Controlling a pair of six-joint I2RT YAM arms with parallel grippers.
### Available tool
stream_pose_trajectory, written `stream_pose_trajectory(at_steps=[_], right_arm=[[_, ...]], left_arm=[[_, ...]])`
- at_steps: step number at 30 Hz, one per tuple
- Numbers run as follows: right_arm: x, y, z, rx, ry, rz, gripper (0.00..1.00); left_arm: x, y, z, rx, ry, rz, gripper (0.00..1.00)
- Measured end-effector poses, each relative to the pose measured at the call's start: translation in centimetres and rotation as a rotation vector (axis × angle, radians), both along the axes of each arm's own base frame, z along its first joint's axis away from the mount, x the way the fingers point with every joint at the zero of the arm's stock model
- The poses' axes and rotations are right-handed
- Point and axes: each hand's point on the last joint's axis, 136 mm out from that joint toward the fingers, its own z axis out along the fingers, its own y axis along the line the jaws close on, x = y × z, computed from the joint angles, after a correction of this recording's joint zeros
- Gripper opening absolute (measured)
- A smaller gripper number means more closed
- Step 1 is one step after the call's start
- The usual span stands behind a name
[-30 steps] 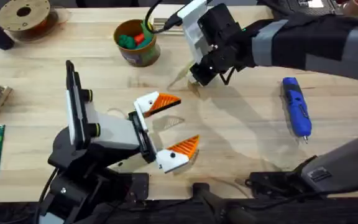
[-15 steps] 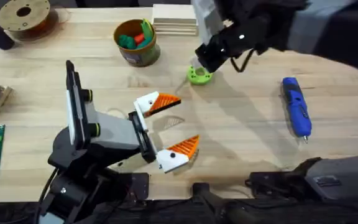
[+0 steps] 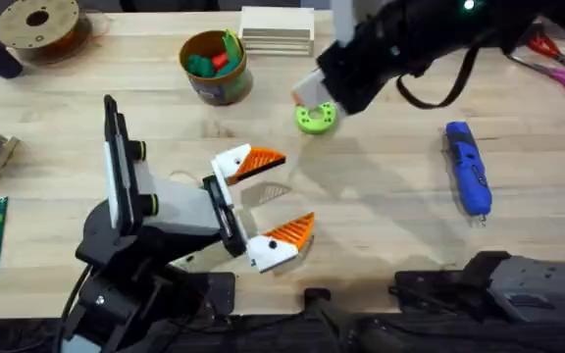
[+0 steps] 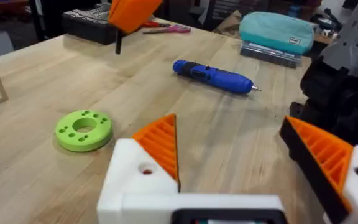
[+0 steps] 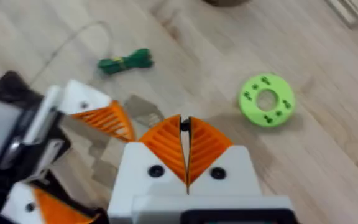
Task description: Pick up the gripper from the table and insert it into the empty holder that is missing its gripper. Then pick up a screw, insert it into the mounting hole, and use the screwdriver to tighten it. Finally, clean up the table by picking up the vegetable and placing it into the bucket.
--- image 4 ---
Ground brown cardboard box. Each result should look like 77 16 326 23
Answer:
212 10 243 35

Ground teal zip bag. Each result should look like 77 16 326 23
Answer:
238 11 316 55

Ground blue electric screwdriver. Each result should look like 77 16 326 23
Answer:
172 59 262 95

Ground black tool case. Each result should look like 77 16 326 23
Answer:
62 2 127 46

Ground pink handled scissors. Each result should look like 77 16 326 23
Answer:
142 24 192 35

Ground green disc with holes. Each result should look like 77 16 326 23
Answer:
55 109 114 153

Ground clear plastic box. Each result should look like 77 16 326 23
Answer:
239 40 303 69

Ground left gripper white and orange right finger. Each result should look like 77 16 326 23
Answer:
279 115 358 224

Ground red handled scissors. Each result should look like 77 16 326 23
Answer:
141 21 172 29

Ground left gripper white and orange left finger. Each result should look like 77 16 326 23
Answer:
97 113 181 224

